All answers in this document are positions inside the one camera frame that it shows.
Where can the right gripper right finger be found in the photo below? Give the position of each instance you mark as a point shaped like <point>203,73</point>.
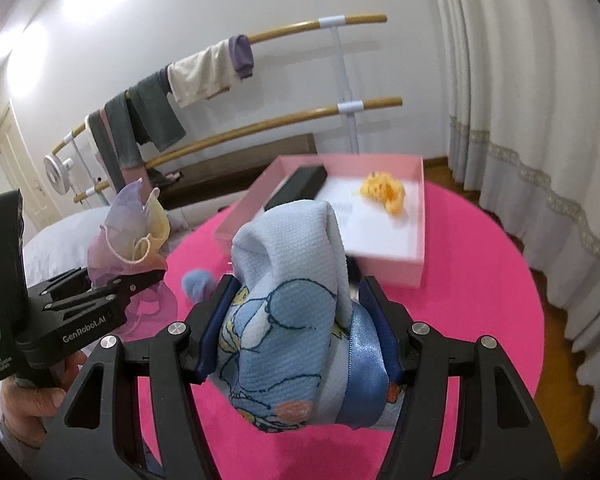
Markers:
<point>467,413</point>

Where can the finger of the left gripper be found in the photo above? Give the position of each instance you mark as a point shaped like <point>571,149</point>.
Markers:
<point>74,288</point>

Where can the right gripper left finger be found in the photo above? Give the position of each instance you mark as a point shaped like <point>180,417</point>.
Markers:
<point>96,434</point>

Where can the light blue printed cloth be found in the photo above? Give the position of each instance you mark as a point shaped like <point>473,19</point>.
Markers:
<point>294,349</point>

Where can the yellow crochet toy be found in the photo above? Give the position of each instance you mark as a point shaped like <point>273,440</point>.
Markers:
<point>383,189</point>

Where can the black leather pouch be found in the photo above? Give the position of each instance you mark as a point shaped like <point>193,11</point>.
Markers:
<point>303,184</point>

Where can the left hand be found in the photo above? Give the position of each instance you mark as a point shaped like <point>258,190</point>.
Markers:
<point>24,408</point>

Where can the small white fan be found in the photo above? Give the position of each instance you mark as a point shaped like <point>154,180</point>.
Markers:
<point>58,173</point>

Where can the pink grey hanging cloth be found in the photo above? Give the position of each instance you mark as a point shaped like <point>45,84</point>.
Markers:
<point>98,124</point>

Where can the light blue sock ball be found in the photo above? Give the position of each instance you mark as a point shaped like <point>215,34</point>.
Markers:
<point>198,285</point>

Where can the pink round table cover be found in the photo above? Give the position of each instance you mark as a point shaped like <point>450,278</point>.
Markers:
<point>475,282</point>

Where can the pink cardboard box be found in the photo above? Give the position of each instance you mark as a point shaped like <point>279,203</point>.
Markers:
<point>391,248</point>

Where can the dark green towel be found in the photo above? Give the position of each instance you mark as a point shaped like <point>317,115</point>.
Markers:
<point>140,115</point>

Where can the low dark wood cabinet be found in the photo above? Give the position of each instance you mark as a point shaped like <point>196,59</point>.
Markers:
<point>232,172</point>

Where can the cream cloth on barre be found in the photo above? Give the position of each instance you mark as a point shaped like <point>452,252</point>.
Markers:
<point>202,75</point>

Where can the purple cloth on barre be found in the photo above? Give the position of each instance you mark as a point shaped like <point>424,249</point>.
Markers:
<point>241,56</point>

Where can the white curtain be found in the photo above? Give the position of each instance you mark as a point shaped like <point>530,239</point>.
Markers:
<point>524,90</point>

